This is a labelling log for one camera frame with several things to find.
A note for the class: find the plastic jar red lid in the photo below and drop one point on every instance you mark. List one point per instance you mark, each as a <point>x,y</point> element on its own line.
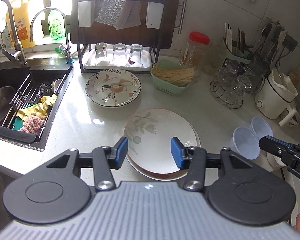
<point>197,50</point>

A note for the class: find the black kitchen sink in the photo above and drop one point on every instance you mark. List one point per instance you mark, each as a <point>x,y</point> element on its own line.
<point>57,120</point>

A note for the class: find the yellow dish cloth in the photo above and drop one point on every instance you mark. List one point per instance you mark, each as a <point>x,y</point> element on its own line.
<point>43,107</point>

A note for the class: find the pink dish cloth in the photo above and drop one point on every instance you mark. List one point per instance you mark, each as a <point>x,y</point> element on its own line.
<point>33,125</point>

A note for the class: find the green plastic basket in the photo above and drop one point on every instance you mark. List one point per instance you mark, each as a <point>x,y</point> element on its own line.
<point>170,88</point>

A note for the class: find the white utensil holder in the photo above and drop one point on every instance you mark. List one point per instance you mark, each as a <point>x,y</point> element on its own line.
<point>84,12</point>
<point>154,13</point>

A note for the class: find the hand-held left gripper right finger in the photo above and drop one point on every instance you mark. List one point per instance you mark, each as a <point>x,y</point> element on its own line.
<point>177,155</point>

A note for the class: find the hanging kitchen utensils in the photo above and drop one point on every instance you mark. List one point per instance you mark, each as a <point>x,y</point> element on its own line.
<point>272,40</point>

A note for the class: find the steel wool scrubber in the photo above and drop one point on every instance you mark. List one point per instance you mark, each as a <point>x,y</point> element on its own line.
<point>43,88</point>

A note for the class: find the small steel faucet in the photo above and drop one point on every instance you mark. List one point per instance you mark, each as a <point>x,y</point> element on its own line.
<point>65,30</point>

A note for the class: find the steel bowl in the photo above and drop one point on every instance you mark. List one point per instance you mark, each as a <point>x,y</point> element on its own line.
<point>1,100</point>

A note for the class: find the dry noodles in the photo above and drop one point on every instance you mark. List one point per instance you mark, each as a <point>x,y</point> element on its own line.
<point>175,76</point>

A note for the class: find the translucent plastic bowl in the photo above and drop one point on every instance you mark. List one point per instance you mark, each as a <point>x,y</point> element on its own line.
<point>261,127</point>
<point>245,142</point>

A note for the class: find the white hanging cloth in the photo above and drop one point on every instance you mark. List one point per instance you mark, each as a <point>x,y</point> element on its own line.
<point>130,17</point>

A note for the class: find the black dish rack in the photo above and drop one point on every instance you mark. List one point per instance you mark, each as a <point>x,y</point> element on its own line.
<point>80,55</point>

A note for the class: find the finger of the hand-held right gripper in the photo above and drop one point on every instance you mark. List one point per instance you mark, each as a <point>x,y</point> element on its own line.
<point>272,145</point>

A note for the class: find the yellow detergent jug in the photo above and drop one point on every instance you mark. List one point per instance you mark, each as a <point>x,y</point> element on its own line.
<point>23,20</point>

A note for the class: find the floral ceramic bowl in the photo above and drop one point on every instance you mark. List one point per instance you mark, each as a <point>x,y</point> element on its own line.
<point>296,122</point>

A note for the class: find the group of clear glass cups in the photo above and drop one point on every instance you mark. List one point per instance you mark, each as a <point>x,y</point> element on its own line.
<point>237,80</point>

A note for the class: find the white plate green flower print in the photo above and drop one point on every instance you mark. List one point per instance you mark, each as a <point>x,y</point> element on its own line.
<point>155,135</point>

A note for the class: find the green soap bottle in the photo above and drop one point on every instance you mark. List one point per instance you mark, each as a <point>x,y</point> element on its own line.
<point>56,26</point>

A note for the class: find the white drip tray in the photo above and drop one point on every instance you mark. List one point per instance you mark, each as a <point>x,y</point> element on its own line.
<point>90,65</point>

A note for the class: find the floral plate dark rim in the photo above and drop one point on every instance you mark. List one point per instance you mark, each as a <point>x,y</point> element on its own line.
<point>113,87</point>

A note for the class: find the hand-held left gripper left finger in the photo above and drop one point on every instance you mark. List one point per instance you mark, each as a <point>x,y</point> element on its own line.
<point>121,153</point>

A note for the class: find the green chopstick holder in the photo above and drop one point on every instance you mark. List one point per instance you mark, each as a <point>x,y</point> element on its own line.
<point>236,55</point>

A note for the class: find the silver patterned cloth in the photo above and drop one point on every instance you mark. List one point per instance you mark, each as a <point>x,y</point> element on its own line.
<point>110,2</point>

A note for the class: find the clear drinking glass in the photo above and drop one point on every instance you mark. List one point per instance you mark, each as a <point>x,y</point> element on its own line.
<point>120,53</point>
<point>101,51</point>
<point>136,53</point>

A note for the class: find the sink drain rack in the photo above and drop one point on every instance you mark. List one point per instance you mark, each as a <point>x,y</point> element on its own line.
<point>25,92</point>

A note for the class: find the tall steel faucet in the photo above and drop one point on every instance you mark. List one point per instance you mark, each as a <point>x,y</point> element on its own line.
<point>12,30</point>

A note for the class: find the white plate red print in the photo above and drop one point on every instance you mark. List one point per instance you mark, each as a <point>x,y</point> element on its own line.
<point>162,176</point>

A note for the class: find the dark wooden cutting board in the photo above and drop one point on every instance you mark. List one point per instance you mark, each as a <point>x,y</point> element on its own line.
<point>170,15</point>

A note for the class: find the white electric pot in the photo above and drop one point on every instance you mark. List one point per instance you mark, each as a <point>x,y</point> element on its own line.
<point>272,102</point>

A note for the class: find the dish brush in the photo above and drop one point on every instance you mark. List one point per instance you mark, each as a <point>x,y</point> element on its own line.
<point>57,85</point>

